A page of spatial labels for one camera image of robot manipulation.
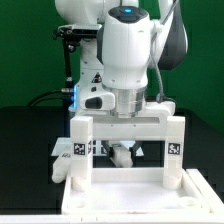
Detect white marker base sheet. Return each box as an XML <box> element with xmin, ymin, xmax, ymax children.
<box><xmin>52</xmin><ymin>137</ymin><xmax>134</xmax><ymax>156</ymax></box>

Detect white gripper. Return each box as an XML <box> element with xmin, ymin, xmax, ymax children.
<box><xmin>79</xmin><ymin>101</ymin><xmax>175</xmax><ymax>159</ymax></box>

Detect black cables at base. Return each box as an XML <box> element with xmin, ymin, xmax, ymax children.
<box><xmin>28</xmin><ymin>87</ymin><xmax>74</xmax><ymax>108</ymax></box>

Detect black camera on stand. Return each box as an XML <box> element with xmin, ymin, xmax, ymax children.
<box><xmin>52</xmin><ymin>24</ymin><xmax>101</xmax><ymax>95</ymax></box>

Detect white square desk top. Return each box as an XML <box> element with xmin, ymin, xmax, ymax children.
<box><xmin>61</xmin><ymin>167</ymin><xmax>210</xmax><ymax>216</ymax></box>

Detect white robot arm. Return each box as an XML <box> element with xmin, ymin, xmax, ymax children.
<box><xmin>55</xmin><ymin>0</ymin><xmax>188</xmax><ymax>156</ymax></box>

